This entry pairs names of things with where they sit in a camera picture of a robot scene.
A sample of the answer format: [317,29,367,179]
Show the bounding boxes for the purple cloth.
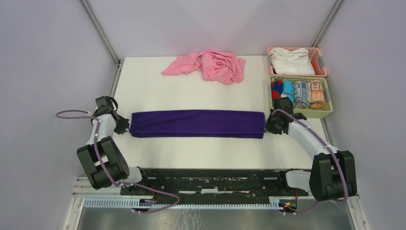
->
[129,110,266,139]

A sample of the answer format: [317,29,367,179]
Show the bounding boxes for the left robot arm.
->
[77,96,151,195]

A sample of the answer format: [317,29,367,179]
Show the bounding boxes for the aluminium frame rails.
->
[62,169,369,230]

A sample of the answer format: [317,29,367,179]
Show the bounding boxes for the green plastic basket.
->
[269,75,333,119]

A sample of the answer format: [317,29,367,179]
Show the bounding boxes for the pink plastic basket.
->
[267,47,327,78]

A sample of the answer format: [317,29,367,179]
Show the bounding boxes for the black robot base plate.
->
[120,168,309,205]

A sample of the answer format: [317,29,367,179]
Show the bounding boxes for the white folded cloth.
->
[270,47,315,75]

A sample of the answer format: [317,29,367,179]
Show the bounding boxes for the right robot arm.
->
[264,97,358,201]

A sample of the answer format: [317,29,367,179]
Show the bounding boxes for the orange item in pink basket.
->
[311,61,318,75]

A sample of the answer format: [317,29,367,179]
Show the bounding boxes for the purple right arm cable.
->
[271,92,349,216]

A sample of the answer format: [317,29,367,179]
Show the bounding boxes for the rolled light blue towel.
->
[281,79,295,104]

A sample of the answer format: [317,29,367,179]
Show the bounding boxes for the red blue patterned towel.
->
[271,80,283,100]

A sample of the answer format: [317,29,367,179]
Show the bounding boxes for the white slotted cable duct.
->
[83,197,283,211]

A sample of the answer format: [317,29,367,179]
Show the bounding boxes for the crumpled pink cloth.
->
[161,49,246,85]

